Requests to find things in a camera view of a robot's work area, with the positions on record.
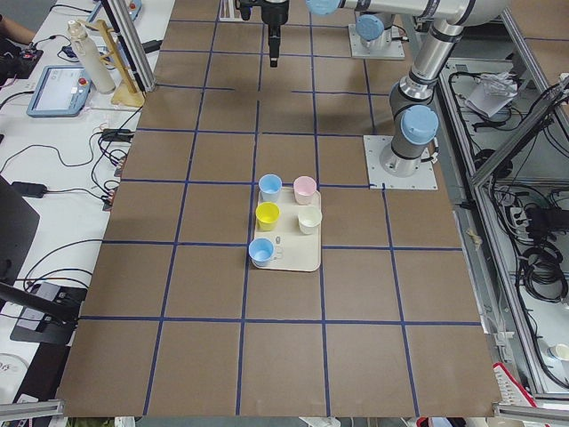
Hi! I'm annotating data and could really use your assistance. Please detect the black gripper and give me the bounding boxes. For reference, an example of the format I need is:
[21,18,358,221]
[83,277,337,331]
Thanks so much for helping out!
[235,0,289,68]

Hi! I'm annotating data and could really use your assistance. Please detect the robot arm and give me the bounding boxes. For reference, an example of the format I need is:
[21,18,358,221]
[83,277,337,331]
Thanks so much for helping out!
[356,12,395,48]
[306,1,510,178]

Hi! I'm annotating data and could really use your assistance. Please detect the blue cup near pink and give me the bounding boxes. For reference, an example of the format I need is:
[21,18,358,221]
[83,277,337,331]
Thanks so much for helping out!
[259,173,282,203]

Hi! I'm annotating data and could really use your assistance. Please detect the yellow cup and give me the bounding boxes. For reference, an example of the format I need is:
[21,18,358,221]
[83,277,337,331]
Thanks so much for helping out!
[255,202,280,231]

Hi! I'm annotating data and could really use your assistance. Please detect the pale green cup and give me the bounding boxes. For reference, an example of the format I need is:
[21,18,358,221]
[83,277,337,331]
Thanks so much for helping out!
[297,205,323,235]

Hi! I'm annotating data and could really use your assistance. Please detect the blue cup at tray end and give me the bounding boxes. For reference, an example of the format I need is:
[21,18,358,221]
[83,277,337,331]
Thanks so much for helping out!
[248,238,275,267]

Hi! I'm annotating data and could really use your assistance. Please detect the wooden mug tree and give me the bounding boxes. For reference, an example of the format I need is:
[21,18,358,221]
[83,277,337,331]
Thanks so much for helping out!
[93,20,144,108]

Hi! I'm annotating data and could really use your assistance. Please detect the beige water bottle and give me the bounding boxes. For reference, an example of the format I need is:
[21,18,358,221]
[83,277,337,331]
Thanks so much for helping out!
[68,20,116,94]

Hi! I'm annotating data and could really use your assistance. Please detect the blue teach pendant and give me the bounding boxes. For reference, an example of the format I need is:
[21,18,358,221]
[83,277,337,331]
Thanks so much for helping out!
[27,65,92,117]

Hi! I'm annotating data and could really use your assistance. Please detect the beige serving tray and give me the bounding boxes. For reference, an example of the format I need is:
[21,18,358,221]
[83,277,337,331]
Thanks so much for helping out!
[252,187,321,272]

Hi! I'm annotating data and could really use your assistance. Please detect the crumpled white paper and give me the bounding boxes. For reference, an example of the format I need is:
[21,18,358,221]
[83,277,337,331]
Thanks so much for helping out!
[465,72,517,118]

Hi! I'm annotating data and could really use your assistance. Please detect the black power adapter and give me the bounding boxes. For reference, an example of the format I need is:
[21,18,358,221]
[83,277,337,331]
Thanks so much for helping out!
[11,181,48,198]

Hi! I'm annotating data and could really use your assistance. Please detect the black monitor stand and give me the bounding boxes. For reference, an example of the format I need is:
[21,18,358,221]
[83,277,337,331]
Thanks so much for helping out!
[0,175,88,346]

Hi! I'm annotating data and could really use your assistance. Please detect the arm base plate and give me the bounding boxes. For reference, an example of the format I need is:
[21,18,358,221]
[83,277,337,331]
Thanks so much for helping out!
[348,24,405,60]
[363,135,437,190]

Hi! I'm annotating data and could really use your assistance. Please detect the aluminium frame post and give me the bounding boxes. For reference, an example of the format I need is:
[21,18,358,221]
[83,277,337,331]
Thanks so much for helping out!
[101,0,156,93]

